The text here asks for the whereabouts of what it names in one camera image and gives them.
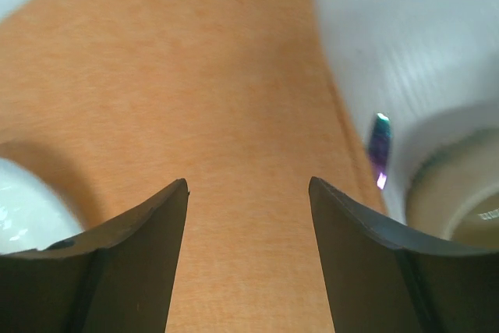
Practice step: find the iridescent purple knife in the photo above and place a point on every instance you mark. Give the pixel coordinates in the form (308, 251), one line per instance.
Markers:
(378, 148)

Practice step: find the white ceramic plate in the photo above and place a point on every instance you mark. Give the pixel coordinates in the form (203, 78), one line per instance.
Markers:
(33, 215)

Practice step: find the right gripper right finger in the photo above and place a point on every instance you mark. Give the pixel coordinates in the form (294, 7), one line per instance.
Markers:
(383, 276)

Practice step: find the beige ceramic mug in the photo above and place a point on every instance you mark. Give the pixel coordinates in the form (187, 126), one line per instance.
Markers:
(453, 194)

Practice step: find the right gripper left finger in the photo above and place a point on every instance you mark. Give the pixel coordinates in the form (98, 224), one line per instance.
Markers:
(115, 277)

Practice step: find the orange cloth placemat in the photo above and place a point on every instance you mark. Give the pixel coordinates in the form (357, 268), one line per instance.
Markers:
(111, 100)

